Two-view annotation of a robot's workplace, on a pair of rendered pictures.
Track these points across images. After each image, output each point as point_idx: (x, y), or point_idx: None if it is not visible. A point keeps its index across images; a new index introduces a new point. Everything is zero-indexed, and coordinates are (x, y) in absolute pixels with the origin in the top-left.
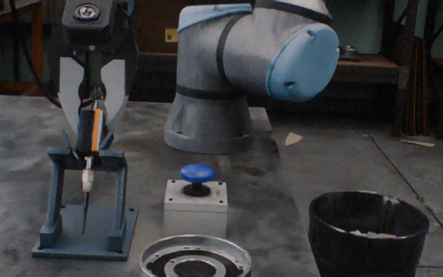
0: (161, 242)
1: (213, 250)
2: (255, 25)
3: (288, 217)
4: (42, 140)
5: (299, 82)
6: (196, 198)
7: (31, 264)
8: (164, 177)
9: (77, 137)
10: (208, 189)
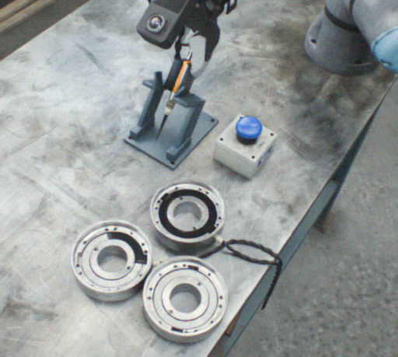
0: (183, 180)
1: (214, 200)
2: None
3: (319, 174)
4: None
5: (396, 64)
6: (239, 145)
7: (118, 148)
8: (267, 86)
9: (242, 9)
10: (254, 140)
